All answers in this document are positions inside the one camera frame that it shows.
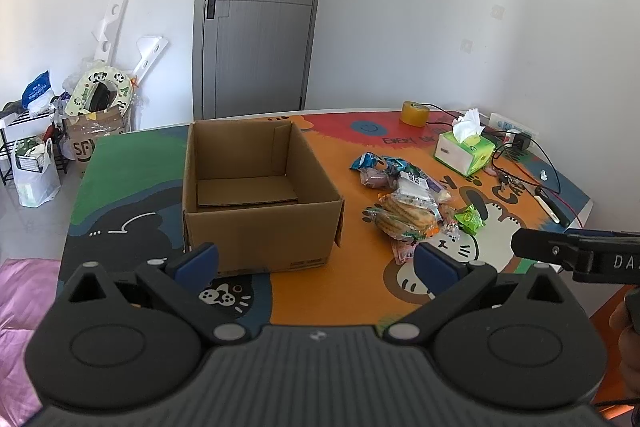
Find pink blanket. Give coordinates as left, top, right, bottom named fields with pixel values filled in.
left=0, top=258, right=60, bottom=426

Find panda toilet seat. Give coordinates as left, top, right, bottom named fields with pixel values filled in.
left=65, top=62, right=134, bottom=117

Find brown cardboard box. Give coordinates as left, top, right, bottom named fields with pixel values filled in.
left=182, top=119, right=345, bottom=277

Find black shoe rack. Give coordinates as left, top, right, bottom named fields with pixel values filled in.
left=1, top=101, right=70, bottom=186

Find pink snack pack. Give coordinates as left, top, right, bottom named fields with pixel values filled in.
left=359, top=168, right=393, bottom=188

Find black power adapter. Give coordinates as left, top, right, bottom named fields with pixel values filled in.
left=503, top=131, right=532, bottom=150

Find white handled knife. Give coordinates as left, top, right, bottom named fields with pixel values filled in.
left=534, top=186, right=570, bottom=229

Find colourful cartoon table mat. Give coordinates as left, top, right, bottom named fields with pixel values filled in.
left=56, top=108, right=595, bottom=325

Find green tissue box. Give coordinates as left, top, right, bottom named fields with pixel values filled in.
left=434, top=108, right=496, bottom=176

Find white plastic shopping bag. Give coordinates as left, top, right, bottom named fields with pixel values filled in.
left=12, top=136, right=61, bottom=208

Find blue plastic bag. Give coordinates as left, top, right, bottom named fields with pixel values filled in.
left=21, top=70, right=54, bottom=113

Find SF cardboard box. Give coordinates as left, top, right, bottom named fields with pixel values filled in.
left=66, top=107, right=131, bottom=176

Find grey door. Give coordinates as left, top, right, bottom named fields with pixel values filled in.
left=192, top=0, right=317, bottom=119

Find blue snack packet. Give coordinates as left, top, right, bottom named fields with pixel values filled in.
left=349, top=152, right=384, bottom=171

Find person right hand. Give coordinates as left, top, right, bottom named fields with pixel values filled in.
left=608, top=301, right=640, bottom=398

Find white power strip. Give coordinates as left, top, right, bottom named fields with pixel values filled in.
left=488, top=113, right=539, bottom=140

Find short white foam board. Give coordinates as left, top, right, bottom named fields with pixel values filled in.
left=131, top=36, right=169, bottom=86

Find tall white foam board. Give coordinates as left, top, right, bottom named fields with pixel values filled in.
left=92, top=0, right=129, bottom=65

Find blue green candy packet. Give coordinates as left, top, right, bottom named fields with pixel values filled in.
left=382, top=155, right=416, bottom=179

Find green snack packet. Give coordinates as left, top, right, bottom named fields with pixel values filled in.
left=454, top=205, right=485, bottom=236

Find yellow tape roll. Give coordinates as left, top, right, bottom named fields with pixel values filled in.
left=399, top=101, right=430, bottom=128

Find black cable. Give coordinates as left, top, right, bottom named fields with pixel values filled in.
left=424, top=102, right=586, bottom=228

